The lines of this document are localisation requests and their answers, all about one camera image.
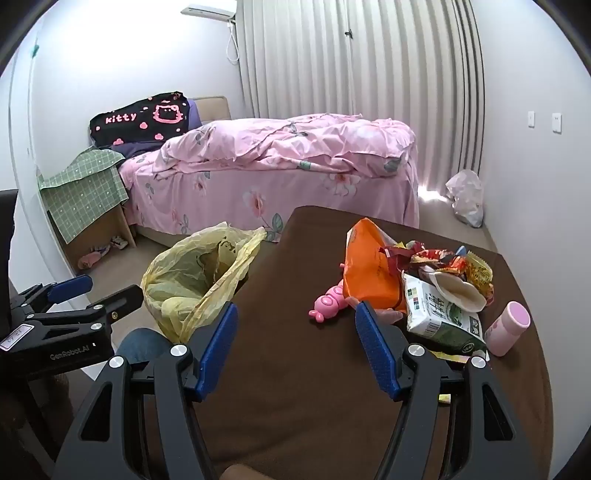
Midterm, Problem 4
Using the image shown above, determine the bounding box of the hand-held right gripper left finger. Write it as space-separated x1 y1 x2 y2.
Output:
51 302 241 480

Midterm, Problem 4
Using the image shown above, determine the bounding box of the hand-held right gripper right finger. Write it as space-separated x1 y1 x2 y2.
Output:
355 300 550 480

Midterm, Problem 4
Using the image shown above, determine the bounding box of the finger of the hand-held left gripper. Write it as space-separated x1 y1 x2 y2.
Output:
9 274 94 319
25 285 145 333

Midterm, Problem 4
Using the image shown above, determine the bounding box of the yellow plastic bag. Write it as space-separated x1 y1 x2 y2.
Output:
141 222 269 344

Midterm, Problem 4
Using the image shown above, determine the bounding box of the white green milk carton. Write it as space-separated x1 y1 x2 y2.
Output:
401 270 488 356

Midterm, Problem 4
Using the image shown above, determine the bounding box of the orange snack bag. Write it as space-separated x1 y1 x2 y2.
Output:
343 218 409 315

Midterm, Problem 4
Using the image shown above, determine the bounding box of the yellow snack wrapper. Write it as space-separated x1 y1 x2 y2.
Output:
462 251 495 305

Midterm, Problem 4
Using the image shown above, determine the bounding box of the pink slipper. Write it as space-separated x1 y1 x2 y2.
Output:
78 244 110 270

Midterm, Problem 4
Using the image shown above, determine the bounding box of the person's blue jeans leg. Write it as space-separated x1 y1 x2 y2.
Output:
115 329 176 365

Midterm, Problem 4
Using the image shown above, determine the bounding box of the wooden nightstand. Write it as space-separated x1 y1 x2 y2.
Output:
62 203 137 273

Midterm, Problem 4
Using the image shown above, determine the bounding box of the pink pig toy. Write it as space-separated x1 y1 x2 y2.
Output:
308 262 404 326

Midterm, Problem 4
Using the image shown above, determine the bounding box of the small yellow wrapper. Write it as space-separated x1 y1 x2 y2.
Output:
431 351 485 366

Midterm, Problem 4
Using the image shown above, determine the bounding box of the dark red wrapper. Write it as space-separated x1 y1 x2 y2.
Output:
379 241 416 273

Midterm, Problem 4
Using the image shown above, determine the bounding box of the green checked cloth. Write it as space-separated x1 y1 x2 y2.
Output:
38 148 130 245

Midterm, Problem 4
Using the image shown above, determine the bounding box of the pink bottle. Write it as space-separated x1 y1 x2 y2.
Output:
484 301 532 357

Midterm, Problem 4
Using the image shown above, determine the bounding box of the bed with pink floral sheet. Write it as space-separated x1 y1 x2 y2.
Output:
117 115 421 243

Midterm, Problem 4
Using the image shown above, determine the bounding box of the black Hello Kitty pillow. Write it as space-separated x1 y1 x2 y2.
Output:
89 92 191 149

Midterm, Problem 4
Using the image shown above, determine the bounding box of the white plastic bag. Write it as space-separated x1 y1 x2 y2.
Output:
445 169 485 229

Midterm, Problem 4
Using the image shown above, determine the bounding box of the pink floral duvet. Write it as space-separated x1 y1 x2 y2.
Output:
152 113 419 178

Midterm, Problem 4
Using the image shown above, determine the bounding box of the beige headboard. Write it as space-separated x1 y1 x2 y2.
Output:
190 96 232 124

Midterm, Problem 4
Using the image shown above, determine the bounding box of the grey striped curtain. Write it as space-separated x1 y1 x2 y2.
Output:
233 0 485 204

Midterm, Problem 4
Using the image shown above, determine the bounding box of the white air conditioner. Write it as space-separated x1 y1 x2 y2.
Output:
180 4 238 21

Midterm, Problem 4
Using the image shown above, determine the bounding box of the white air conditioner cable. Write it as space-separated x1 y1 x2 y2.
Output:
226 21 241 65

